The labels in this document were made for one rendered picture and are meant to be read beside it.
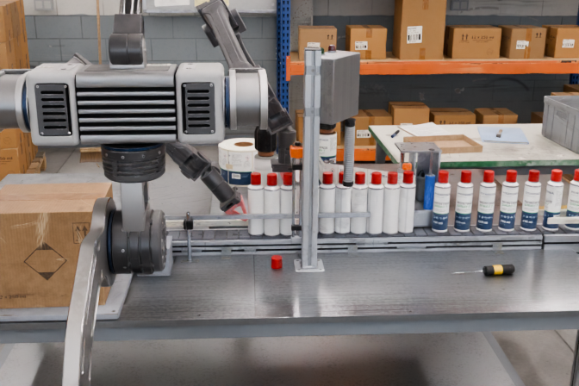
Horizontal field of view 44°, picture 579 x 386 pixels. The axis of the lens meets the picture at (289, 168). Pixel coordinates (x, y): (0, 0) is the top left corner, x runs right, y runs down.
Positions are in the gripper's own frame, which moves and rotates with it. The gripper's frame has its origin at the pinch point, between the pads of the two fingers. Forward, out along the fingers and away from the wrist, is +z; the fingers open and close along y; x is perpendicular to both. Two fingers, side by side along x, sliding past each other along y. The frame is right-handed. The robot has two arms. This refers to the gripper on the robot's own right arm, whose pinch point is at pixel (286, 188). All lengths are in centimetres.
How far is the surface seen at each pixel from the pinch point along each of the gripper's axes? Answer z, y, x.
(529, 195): 0, -79, 9
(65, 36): 5, 166, -429
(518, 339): 100, -118, -69
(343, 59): -46, -14, 20
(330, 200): 1.2, -13.7, 8.5
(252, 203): 2.4, 11.1, 8.1
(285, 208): 3.9, 0.7, 9.0
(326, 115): -29.9, -9.3, 23.2
